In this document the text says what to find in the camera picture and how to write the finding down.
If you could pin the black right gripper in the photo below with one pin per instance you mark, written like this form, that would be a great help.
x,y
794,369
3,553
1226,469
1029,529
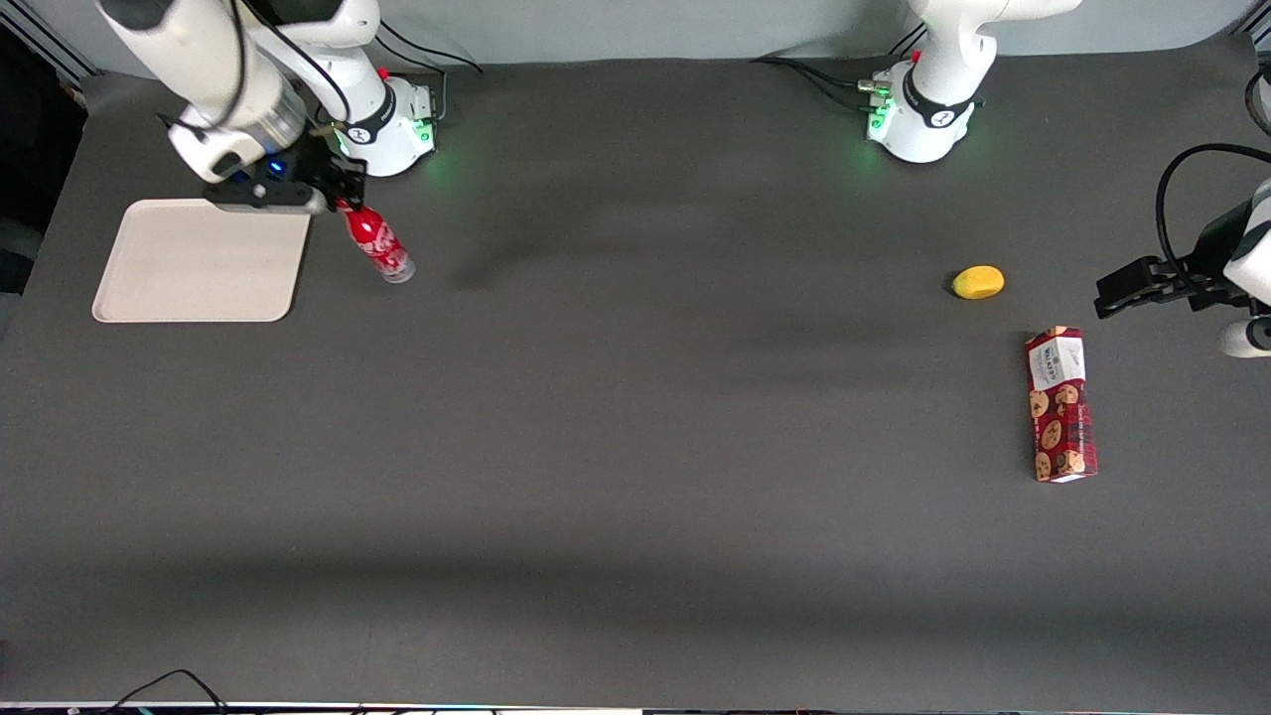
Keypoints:
x,y
316,163

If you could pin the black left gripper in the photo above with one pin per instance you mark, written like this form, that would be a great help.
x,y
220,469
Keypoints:
x,y
1213,248

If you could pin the red coke bottle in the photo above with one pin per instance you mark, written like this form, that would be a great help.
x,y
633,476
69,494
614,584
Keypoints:
x,y
382,248

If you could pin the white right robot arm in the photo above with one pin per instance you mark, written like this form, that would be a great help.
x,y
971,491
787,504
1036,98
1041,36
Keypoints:
x,y
213,60

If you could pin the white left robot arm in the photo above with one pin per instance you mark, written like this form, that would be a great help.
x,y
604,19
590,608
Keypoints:
x,y
938,89

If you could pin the beige plastic tray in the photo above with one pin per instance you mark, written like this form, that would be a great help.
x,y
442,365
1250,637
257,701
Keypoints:
x,y
204,268

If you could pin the red cookie box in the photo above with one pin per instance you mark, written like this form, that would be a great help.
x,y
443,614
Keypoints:
x,y
1060,417

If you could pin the yellow lemon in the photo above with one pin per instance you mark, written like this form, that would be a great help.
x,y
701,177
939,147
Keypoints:
x,y
978,282

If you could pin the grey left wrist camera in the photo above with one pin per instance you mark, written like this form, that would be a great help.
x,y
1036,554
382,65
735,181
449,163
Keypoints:
x,y
1243,339

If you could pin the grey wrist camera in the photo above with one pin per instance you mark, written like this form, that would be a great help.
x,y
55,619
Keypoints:
x,y
204,149
1243,339

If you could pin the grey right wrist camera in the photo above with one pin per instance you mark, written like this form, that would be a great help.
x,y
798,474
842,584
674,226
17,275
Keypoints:
x,y
204,149

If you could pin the aluminium frame rail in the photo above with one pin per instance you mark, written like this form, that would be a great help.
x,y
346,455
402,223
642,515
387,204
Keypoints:
x,y
65,55

